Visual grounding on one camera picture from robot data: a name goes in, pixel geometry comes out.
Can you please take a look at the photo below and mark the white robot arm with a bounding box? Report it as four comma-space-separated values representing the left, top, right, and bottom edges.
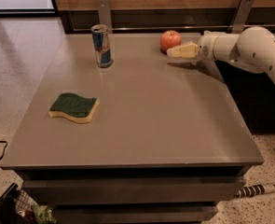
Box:
167, 27, 275, 85

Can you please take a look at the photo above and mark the grey drawer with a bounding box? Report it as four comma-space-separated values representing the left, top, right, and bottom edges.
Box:
22, 176, 244, 205
55, 205, 217, 224

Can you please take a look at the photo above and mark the green yellow sponge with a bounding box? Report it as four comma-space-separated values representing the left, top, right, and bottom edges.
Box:
48, 92, 99, 124

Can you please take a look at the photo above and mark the right metal wall bracket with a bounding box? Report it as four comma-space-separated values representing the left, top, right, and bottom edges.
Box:
230, 0, 255, 34

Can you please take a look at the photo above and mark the left metal wall bracket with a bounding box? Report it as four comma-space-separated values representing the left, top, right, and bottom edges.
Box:
96, 0, 113, 33

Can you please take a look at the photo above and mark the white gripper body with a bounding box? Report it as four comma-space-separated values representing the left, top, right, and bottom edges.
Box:
198, 31, 225, 61

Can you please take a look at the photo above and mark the green snack bag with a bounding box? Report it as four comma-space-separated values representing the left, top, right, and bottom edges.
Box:
32, 205, 58, 224

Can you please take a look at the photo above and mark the red apple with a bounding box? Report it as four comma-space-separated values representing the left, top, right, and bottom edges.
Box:
159, 30, 182, 52

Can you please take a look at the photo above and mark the metal wall bracket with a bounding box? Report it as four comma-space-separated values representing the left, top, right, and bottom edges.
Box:
230, 0, 255, 34
96, 0, 113, 33

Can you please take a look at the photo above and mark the blue silver drink can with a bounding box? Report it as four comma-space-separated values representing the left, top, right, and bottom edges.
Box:
91, 24, 112, 68

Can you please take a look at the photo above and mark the upper grey drawer front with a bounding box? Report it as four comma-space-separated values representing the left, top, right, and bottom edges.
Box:
22, 176, 244, 205

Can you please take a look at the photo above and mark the black bin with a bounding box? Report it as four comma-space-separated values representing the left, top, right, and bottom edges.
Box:
0, 197, 18, 224

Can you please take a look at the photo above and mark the lower grey drawer front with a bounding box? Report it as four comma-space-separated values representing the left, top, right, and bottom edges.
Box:
55, 205, 217, 224

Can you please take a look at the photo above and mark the grey drawer cabinet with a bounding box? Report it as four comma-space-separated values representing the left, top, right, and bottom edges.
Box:
2, 35, 263, 211

